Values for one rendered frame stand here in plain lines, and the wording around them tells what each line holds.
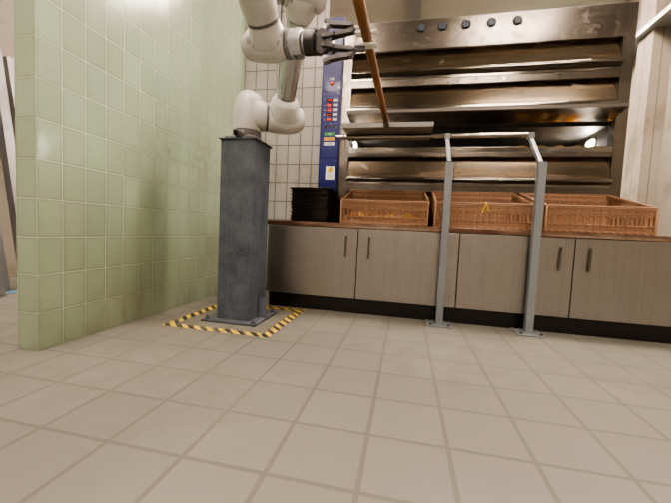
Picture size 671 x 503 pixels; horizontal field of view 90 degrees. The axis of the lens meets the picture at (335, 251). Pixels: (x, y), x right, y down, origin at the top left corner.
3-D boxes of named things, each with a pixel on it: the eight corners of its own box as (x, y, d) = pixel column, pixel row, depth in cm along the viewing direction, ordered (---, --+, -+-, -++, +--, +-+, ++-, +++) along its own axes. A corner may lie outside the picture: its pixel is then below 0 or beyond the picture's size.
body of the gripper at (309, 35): (308, 35, 112) (335, 33, 110) (307, 62, 113) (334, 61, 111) (301, 23, 105) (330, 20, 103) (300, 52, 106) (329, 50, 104)
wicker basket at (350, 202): (349, 225, 262) (351, 189, 261) (423, 228, 252) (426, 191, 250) (338, 223, 215) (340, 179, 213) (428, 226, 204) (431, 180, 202)
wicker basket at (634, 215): (514, 232, 237) (517, 192, 236) (604, 235, 227) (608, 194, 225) (543, 231, 190) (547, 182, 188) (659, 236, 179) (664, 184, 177)
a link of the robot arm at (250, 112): (232, 134, 193) (233, 95, 192) (264, 138, 199) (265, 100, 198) (232, 126, 178) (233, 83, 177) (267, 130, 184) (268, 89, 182)
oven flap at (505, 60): (352, 78, 257) (354, 57, 263) (620, 65, 221) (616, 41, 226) (351, 73, 253) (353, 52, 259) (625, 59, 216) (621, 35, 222)
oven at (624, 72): (351, 269, 459) (358, 113, 446) (518, 281, 416) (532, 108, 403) (314, 293, 273) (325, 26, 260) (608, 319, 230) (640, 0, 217)
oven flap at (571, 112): (346, 114, 245) (350, 126, 265) (629, 106, 209) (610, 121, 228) (346, 110, 246) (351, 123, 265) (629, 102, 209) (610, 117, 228)
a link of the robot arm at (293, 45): (292, 65, 115) (309, 64, 114) (283, 52, 106) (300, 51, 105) (293, 37, 114) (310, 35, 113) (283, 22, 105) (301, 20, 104)
